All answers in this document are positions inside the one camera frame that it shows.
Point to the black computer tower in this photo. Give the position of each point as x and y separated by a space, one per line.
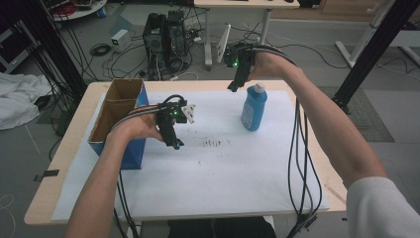
177 33
154 39

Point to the small white box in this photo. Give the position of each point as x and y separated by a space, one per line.
120 39

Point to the blue bottle with white cap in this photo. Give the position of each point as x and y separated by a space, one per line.
254 109

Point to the grey floor mat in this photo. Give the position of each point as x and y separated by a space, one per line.
369 115

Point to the blue cardboard box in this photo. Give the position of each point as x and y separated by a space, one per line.
119 99

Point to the person's right hand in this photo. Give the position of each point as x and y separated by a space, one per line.
274 66

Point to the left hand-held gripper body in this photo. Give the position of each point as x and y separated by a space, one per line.
170 112

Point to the white metal stand frame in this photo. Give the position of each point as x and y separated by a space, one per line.
364 39

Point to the person's white sleeve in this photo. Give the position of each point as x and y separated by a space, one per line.
386 211

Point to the black metal stand post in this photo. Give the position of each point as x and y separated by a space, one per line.
49 39
379 43

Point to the round white table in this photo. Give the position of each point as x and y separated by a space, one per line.
82 14

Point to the white table mat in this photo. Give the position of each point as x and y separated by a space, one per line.
214 178

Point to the white-legged wooden desk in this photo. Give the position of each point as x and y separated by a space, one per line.
244 3

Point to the black tape strip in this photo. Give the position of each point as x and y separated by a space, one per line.
49 173

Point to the person's dark trouser legs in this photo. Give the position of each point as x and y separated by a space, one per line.
224 228

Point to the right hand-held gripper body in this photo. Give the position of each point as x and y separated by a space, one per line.
242 61

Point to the white cloth pile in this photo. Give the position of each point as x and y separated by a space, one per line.
20 99

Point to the person's left hand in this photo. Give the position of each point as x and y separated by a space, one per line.
138 127

